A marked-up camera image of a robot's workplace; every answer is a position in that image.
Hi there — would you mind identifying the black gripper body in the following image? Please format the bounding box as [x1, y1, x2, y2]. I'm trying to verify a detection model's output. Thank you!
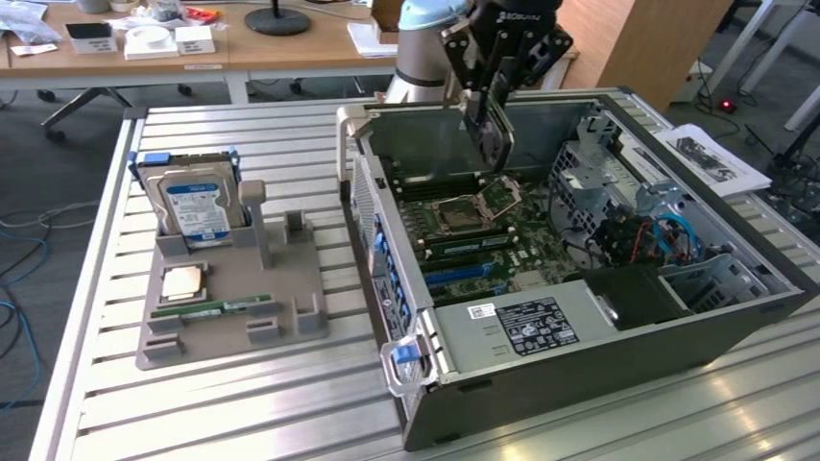
[471, 0, 566, 37]

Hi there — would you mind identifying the graphics card with metal bracket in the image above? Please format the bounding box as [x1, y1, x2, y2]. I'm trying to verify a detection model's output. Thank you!
[458, 88, 518, 175]

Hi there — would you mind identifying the wooden cabinet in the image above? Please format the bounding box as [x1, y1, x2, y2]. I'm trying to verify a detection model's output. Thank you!
[538, 0, 736, 109]

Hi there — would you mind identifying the white paper stack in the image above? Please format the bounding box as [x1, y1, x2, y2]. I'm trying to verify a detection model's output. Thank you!
[348, 21, 400, 59]

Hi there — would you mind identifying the metal socket cover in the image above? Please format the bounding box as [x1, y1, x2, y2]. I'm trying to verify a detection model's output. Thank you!
[476, 173, 522, 227]

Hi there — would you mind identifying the metal disk bay cage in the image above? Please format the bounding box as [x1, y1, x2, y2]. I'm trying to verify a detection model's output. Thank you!
[550, 108, 691, 270]

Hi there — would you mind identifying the black round lamp base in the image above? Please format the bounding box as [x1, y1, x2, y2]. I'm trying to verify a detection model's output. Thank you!
[246, 0, 314, 36]

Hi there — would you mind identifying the CPU socket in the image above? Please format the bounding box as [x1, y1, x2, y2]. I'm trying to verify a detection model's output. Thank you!
[430, 194, 499, 236]

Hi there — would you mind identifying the printed paper booklet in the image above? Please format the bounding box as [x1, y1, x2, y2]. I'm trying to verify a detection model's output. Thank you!
[618, 123, 774, 198]

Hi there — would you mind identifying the green RAM stick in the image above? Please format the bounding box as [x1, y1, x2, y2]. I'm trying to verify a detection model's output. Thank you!
[422, 233, 518, 258]
[150, 295, 275, 322]

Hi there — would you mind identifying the green motherboard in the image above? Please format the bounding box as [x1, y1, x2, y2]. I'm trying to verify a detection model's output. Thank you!
[383, 158, 586, 308]

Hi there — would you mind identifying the small white box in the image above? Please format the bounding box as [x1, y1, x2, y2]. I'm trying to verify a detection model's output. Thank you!
[174, 26, 216, 57]

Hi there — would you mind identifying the blue expansion slot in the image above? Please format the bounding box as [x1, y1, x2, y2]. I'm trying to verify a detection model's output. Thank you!
[422, 261, 495, 285]

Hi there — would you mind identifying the white tape roll box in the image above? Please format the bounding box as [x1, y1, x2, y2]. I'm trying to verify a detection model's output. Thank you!
[122, 26, 180, 61]

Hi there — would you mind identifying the hard disk with blue label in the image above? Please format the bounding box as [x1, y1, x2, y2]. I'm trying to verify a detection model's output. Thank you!
[142, 165, 250, 244]

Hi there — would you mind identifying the grey parts rack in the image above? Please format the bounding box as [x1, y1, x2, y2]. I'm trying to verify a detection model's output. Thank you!
[135, 180, 332, 374]

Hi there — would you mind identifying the wooden desk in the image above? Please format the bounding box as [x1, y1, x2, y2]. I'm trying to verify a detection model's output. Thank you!
[0, 0, 582, 92]

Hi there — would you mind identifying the white box with black top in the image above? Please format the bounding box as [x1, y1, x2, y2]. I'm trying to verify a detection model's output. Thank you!
[63, 22, 118, 55]

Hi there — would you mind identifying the black rolling chair base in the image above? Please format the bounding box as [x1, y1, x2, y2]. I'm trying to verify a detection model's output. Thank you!
[38, 85, 194, 143]

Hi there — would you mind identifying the CPU with metal lid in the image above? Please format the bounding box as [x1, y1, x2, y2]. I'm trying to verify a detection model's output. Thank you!
[159, 268, 211, 304]

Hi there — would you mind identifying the open black PC case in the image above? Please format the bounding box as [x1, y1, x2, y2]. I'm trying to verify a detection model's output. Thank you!
[338, 88, 806, 452]

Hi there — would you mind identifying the white table frame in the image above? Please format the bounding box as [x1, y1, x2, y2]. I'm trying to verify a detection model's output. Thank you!
[704, 0, 820, 131]

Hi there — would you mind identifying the thin red wire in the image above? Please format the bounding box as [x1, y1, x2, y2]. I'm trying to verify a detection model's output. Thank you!
[631, 218, 662, 260]

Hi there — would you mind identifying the blue data wire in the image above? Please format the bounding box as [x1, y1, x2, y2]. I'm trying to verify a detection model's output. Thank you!
[656, 210, 706, 263]

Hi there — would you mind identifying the blue disk carrier frame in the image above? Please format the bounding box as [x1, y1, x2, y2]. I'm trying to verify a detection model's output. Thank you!
[126, 149, 243, 193]

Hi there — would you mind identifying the white floor cable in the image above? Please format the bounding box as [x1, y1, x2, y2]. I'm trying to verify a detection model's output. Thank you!
[0, 201, 102, 230]

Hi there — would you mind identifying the blue floor cable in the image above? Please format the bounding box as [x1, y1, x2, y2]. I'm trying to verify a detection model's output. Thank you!
[0, 230, 52, 414]

